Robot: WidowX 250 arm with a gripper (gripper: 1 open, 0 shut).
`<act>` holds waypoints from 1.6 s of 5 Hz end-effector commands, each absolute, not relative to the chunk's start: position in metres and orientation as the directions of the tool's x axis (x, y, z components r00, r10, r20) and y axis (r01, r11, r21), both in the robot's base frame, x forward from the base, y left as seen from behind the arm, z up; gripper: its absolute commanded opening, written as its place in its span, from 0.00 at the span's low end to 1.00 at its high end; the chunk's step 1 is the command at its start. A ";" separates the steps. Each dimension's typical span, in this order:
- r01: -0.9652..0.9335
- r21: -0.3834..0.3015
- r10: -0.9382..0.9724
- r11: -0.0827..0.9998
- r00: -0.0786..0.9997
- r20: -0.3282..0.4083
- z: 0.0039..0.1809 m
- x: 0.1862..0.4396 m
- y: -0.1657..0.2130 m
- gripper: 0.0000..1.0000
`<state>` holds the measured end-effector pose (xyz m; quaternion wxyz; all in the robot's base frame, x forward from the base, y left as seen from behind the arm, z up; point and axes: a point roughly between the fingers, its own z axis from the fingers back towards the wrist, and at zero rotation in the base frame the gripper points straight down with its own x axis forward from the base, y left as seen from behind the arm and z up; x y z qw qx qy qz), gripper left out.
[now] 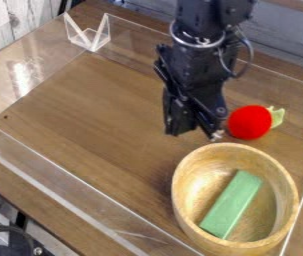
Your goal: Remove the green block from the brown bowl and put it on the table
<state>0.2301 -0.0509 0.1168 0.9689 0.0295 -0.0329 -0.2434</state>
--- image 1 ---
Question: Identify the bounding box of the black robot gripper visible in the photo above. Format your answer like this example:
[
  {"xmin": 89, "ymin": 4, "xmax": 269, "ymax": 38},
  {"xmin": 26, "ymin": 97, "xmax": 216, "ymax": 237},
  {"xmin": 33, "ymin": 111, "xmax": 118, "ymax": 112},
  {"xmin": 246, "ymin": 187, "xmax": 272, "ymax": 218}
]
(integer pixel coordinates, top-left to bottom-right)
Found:
[{"xmin": 153, "ymin": 23, "xmax": 240, "ymax": 142}]

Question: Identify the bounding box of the green rectangular block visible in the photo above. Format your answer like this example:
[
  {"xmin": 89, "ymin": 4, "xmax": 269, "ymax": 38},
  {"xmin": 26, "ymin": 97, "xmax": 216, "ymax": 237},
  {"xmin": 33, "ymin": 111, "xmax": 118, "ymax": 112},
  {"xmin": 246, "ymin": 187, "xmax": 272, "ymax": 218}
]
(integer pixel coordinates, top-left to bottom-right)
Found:
[{"xmin": 200, "ymin": 170, "xmax": 264, "ymax": 239}]

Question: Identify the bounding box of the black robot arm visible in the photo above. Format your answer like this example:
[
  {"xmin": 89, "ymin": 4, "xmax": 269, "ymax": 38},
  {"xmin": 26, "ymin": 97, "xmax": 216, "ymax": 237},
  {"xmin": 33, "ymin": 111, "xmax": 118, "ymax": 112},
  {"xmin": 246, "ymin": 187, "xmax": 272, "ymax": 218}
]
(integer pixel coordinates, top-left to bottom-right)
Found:
[{"xmin": 154, "ymin": 0, "xmax": 257, "ymax": 140}]

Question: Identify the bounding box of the brown wooden bowl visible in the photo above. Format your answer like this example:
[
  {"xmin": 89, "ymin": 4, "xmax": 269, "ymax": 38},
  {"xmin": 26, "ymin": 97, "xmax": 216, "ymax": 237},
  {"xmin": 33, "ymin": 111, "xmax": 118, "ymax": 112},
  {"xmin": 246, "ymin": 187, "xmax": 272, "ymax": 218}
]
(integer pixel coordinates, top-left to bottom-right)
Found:
[{"xmin": 172, "ymin": 143, "xmax": 300, "ymax": 256}]

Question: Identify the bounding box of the red toy strawberry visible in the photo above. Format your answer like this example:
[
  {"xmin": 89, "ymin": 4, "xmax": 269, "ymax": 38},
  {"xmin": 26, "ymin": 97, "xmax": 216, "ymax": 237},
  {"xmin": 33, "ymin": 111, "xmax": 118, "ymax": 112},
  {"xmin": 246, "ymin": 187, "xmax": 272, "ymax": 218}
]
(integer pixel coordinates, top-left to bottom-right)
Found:
[{"xmin": 228, "ymin": 105, "xmax": 287, "ymax": 140}]

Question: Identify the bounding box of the black equipment lower left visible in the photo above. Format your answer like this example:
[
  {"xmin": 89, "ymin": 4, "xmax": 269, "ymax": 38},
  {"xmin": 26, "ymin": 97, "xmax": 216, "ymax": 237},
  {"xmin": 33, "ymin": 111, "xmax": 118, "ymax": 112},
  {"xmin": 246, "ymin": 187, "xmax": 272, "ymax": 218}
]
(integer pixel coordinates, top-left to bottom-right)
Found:
[{"xmin": 0, "ymin": 225, "xmax": 55, "ymax": 256}]

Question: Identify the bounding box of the black cable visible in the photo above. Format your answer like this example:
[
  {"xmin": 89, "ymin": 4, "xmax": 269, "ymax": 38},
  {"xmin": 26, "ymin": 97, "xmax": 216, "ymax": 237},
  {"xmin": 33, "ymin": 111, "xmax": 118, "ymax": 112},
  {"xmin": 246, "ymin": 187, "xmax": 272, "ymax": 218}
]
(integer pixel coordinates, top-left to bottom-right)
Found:
[{"xmin": 217, "ymin": 26, "xmax": 256, "ymax": 80}]

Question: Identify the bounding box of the clear acrylic corner bracket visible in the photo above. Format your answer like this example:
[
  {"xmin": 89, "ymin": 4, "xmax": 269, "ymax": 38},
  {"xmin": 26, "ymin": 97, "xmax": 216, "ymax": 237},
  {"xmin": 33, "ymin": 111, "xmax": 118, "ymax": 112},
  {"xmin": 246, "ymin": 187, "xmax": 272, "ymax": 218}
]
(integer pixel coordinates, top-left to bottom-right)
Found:
[{"xmin": 63, "ymin": 13, "xmax": 112, "ymax": 52}]

